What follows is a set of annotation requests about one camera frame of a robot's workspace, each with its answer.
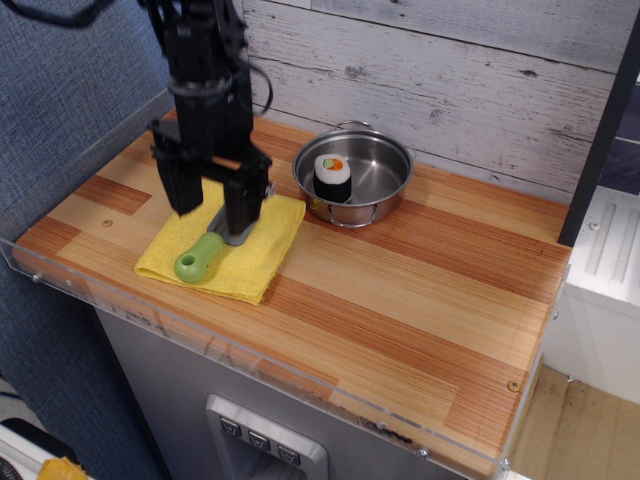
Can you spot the grey toy fridge cabinet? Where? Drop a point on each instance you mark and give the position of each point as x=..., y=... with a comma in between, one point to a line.
x=171, y=384

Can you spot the yellow folded cloth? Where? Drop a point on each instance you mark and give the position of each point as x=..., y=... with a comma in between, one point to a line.
x=243, y=272

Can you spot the yellow object bottom left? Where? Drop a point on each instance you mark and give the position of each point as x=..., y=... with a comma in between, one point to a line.
x=61, y=469

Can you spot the grey spatula green handle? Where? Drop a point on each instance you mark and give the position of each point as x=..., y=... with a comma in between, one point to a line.
x=192, y=265

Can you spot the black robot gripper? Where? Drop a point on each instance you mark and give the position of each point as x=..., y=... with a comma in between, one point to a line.
x=211, y=138

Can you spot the white ribbed side counter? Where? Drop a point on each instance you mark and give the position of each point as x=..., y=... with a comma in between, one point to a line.
x=593, y=336

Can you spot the small steel pot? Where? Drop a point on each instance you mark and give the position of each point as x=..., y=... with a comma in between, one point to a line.
x=381, y=169

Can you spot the toy sushi roll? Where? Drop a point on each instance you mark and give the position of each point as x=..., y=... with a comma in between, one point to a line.
x=332, y=179

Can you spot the silver dispenser button panel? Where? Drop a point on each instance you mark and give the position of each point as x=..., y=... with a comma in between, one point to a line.
x=251, y=446

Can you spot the clear acrylic table guard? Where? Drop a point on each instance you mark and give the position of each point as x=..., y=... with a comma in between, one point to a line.
x=413, y=328

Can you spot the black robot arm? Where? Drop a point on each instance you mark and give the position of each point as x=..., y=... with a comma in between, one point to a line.
x=210, y=81

